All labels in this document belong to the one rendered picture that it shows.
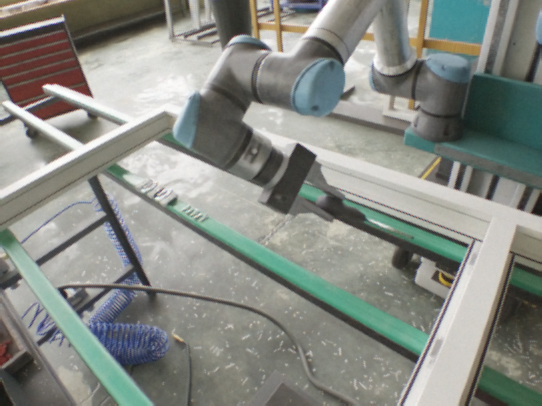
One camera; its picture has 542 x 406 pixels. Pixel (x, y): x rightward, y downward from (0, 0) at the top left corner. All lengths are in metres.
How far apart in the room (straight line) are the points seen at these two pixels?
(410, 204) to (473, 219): 0.13
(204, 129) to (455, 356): 0.49
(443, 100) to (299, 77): 0.86
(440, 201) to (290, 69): 0.41
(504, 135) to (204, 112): 1.15
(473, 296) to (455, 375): 0.13
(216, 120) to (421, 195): 0.44
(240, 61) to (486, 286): 0.53
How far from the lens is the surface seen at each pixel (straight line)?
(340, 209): 0.70
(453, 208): 0.76
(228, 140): 0.59
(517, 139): 1.48
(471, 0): 4.29
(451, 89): 1.31
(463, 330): 0.57
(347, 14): 0.63
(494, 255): 0.68
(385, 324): 0.62
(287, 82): 0.54
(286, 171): 0.64
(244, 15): 4.93
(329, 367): 1.53
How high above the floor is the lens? 1.40
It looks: 38 degrees down
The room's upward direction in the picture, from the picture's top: 7 degrees counter-clockwise
